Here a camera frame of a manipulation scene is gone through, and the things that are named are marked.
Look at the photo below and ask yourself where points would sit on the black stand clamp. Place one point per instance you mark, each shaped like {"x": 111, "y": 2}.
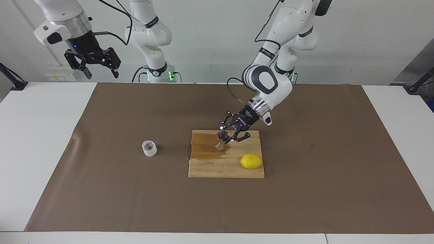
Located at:
{"x": 415, "y": 87}
{"x": 15, "y": 83}

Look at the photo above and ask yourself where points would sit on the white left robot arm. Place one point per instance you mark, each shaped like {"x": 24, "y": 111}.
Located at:
{"x": 268, "y": 81}

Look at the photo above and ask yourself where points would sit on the white wall socket box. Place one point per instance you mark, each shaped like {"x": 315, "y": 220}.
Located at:
{"x": 61, "y": 74}

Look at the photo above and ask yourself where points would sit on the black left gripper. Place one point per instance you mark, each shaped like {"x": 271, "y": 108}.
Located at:
{"x": 248, "y": 117}

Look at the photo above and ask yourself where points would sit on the steel double jigger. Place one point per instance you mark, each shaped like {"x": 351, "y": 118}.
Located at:
{"x": 223, "y": 136}

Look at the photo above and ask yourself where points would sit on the blue object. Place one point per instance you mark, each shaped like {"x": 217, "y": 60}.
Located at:
{"x": 431, "y": 105}

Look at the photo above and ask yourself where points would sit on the yellow lemon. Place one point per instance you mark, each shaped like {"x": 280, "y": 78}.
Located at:
{"x": 251, "y": 161}

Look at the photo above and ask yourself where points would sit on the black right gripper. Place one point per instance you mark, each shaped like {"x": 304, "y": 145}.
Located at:
{"x": 84, "y": 44}

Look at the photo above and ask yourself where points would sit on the brown paper table mat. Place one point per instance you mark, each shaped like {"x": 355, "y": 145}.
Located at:
{"x": 135, "y": 203}

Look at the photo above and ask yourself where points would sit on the wooden cutting board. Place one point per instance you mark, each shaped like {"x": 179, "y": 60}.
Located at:
{"x": 223, "y": 166}

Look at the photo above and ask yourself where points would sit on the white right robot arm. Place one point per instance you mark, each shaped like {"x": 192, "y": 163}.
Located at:
{"x": 149, "y": 34}

